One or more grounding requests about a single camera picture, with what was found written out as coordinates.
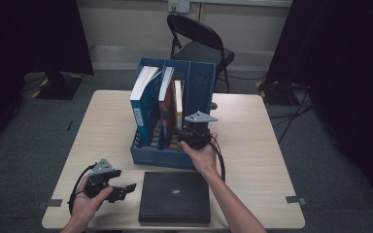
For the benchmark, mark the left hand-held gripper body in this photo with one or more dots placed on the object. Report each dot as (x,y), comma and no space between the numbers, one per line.
(95,186)

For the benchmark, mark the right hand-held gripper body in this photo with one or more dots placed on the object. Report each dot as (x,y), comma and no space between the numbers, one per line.
(197,136)

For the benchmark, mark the yellow book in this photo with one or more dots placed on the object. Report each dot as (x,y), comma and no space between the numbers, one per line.
(178,103)

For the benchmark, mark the red book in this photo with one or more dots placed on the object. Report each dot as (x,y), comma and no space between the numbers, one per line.
(166,106)

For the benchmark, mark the blue plastic file rack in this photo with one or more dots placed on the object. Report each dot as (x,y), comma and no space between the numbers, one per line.
(197,90)

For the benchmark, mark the black book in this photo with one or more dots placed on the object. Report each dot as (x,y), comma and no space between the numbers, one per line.
(175,197)

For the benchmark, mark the blue book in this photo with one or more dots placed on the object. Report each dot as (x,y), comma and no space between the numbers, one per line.
(145,110)

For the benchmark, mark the person's left hand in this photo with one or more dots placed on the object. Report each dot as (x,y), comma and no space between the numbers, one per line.
(87,207)

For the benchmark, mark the person's right hand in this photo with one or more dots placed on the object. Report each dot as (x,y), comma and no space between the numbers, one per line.
(205,158)

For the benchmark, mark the grey tape strip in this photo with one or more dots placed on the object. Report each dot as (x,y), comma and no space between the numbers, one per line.
(296,200)
(53,204)

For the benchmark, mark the black folding chair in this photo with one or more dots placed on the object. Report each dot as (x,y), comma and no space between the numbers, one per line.
(204,48)

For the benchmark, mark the black stand base striped tape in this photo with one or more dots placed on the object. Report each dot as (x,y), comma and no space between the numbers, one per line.
(60,87)
(277,93)

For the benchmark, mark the black curtain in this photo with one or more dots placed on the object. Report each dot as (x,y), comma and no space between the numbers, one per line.
(29,39)
(346,64)

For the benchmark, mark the white wall socket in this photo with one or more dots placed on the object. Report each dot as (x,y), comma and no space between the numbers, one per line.
(178,6)

